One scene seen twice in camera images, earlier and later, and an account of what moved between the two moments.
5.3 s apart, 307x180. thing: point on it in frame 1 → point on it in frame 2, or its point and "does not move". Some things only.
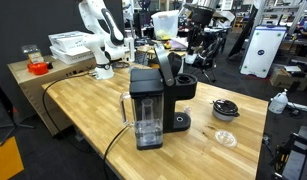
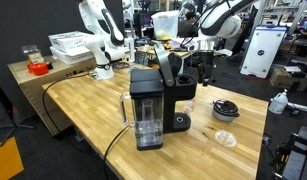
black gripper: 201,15 → 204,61
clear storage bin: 166,24 does not move
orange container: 37,68 does not move
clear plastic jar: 34,53 does not move
